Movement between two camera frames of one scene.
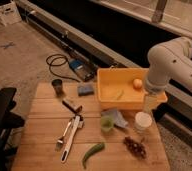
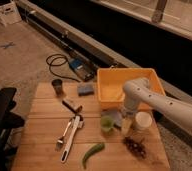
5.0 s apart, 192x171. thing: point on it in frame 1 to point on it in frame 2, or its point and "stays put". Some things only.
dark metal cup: (58, 89) stays put
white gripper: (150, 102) to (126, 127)
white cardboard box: (6, 10) stays put
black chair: (2, 119) stays put
